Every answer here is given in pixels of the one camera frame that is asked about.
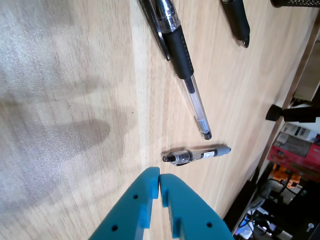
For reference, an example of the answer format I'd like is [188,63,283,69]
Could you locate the white labelled box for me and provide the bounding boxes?
[282,122,318,143]

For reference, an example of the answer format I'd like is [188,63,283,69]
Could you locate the red cardboard box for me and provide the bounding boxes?
[267,133,320,176]

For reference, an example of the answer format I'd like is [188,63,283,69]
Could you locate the pens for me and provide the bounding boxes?
[138,0,213,140]

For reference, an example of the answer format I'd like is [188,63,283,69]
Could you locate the grey grip retractable pen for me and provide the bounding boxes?
[161,144,232,167]

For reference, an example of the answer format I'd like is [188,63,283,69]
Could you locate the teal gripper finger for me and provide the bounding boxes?
[159,173,236,240]
[88,166,161,240]

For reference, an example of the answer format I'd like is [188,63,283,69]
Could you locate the black mesh pen holder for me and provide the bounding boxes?
[269,0,320,8]

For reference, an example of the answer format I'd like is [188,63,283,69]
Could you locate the orange plastic object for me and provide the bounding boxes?
[272,163,302,189]

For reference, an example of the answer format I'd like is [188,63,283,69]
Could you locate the black grip silver-band pen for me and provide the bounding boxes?
[221,0,251,49]

